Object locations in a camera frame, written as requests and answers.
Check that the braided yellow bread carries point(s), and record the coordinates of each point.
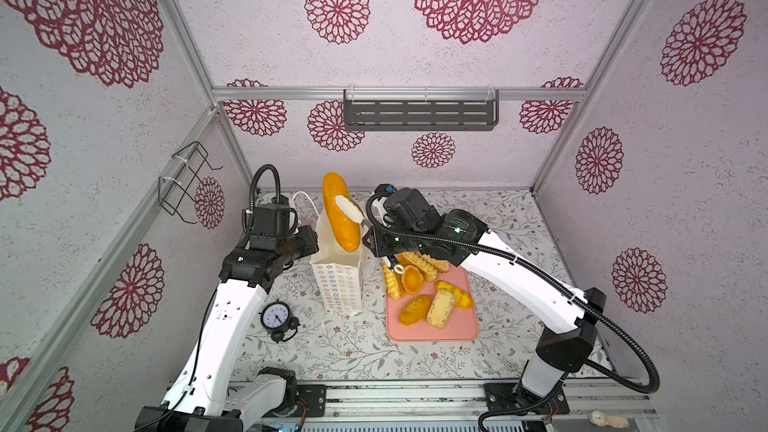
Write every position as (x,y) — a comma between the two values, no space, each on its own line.
(429,267)

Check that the black alarm clock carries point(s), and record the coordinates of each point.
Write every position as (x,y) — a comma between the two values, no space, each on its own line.
(279,321)

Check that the round egg tart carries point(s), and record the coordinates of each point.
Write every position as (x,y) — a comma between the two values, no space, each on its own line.
(412,280)

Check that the yellow orange swirl bun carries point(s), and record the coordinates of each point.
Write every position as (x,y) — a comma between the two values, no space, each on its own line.
(463,298)

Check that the pale rectangular bread roll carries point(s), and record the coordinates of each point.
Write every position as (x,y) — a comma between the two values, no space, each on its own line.
(442,305)

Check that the small cream figurine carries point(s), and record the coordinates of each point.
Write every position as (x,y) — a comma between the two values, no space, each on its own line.
(602,419)

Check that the long orange baguette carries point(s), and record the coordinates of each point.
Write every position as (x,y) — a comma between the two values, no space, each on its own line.
(343,215)

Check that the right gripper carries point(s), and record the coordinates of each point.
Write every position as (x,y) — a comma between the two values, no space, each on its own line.
(378,245)

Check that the black wire wall rack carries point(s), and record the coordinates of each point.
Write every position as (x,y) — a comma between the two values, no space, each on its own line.
(178,188)

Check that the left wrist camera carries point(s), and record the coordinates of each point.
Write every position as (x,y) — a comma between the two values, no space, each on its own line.
(268,226)

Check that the white printed paper bag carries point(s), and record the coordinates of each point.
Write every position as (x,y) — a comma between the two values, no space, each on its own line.
(338,273)

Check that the dark grey wall shelf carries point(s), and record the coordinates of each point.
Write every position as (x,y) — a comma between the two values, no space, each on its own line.
(419,115)

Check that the golden oval bread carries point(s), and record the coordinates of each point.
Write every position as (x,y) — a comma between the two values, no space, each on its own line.
(415,311)

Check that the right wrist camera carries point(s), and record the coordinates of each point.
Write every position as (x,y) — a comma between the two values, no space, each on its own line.
(409,209)

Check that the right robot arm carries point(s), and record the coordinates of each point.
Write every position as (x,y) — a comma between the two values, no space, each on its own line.
(569,333)

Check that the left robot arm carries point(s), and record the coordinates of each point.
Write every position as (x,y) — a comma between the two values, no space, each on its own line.
(198,400)

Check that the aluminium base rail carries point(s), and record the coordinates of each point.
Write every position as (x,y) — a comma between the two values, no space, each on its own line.
(457,405)

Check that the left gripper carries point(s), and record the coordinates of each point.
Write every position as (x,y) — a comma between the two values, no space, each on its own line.
(311,246)

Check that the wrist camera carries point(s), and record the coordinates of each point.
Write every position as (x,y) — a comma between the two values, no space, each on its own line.
(409,209)
(268,226)

